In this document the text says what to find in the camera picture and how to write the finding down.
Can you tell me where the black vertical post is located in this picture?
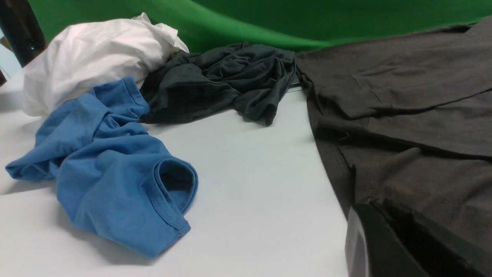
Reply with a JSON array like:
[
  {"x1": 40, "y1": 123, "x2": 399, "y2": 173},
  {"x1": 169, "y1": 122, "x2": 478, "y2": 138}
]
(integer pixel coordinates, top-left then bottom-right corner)
[{"x1": 0, "y1": 0, "x2": 47, "y2": 68}]

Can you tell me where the dark teal crumpled shirt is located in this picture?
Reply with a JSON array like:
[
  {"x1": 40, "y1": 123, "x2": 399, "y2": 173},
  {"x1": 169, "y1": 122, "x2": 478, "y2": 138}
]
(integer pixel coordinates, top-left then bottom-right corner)
[{"x1": 140, "y1": 42, "x2": 296, "y2": 126}]

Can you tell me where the dark gray long-sleeve shirt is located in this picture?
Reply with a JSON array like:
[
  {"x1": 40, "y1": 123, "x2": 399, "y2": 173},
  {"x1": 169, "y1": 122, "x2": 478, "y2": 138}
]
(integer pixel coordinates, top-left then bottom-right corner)
[{"x1": 295, "y1": 17, "x2": 492, "y2": 252}]

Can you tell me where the white crumpled shirt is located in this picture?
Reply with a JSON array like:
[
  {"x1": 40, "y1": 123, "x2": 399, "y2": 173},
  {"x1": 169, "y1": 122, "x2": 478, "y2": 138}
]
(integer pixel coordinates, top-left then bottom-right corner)
[{"x1": 21, "y1": 12, "x2": 189, "y2": 117}]

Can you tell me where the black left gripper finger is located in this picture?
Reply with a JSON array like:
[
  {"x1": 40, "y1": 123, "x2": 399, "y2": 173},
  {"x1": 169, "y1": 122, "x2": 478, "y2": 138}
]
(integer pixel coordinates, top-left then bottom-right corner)
[{"x1": 345, "y1": 203, "x2": 492, "y2": 277}]

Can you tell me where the green backdrop cloth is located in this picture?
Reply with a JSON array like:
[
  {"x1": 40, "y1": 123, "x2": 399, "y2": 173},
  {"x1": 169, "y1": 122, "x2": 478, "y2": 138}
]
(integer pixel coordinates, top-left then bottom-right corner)
[{"x1": 29, "y1": 0, "x2": 492, "y2": 52}]

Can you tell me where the blue t-shirt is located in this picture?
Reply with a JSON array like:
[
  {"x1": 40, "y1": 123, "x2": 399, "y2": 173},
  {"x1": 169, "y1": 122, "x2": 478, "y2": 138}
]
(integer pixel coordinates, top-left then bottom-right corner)
[{"x1": 6, "y1": 77, "x2": 198, "y2": 258}]

